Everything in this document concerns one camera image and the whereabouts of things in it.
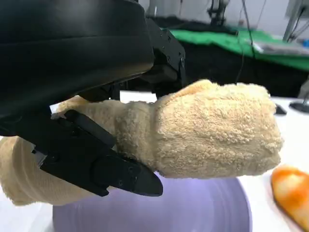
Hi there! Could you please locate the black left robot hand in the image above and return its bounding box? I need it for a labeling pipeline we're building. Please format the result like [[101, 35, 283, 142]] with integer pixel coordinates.
[[0, 0, 187, 198]]

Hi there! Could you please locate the beige towel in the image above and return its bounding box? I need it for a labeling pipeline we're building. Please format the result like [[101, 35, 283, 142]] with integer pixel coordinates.
[[0, 79, 283, 206]]

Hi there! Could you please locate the green cloth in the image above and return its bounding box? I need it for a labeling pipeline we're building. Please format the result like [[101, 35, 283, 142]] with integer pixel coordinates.
[[169, 28, 309, 72]]

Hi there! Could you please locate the lilac plate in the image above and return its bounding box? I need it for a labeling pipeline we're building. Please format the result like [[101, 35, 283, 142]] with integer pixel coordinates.
[[52, 171, 253, 232]]

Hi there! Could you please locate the orange toy bread roll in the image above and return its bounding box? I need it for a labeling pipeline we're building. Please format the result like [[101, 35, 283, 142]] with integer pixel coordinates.
[[270, 164, 309, 231]]

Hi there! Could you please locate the thin black cable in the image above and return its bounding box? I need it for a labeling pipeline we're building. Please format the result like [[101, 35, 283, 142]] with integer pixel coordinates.
[[234, 29, 245, 83]]

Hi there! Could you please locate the grey metal frame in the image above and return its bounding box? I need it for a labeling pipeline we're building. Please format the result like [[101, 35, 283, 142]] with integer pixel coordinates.
[[282, 0, 309, 42]]

